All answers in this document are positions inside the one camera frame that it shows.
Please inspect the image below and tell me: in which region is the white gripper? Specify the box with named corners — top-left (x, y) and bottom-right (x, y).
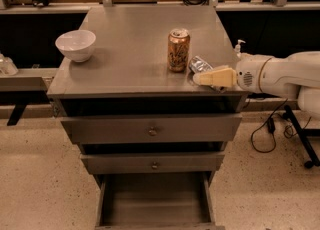
top-left (193, 53), bottom-right (271, 93)

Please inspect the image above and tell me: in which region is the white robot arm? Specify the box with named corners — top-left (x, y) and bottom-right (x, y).
top-left (193, 51), bottom-right (320, 119)

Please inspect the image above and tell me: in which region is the grey top drawer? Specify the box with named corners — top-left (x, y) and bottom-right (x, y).
top-left (62, 113), bottom-right (242, 144)

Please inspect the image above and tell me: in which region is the gold soda can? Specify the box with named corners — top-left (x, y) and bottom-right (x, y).
top-left (167, 28), bottom-right (190, 72)

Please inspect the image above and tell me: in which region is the grey wooden drawer cabinet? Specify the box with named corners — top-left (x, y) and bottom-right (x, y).
top-left (46, 4), bottom-right (254, 230)

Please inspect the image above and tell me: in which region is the grey middle drawer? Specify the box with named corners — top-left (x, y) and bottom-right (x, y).
top-left (81, 152), bottom-right (224, 175)

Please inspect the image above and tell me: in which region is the grey open bottom drawer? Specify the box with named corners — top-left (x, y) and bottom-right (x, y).
top-left (95, 172), bottom-right (225, 230)

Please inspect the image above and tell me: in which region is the white pump bottle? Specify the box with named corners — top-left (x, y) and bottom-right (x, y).
top-left (234, 39), bottom-right (246, 58)

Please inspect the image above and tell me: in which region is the black stand leg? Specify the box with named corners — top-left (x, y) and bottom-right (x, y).
top-left (283, 105), bottom-right (320, 169)

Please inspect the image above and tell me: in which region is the white ceramic bowl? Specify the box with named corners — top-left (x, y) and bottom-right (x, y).
top-left (55, 30), bottom-right (96, 62)

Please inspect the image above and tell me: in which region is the black floor cable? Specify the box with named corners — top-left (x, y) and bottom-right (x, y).
top-left (250, 98), bottom-right (313, 154)

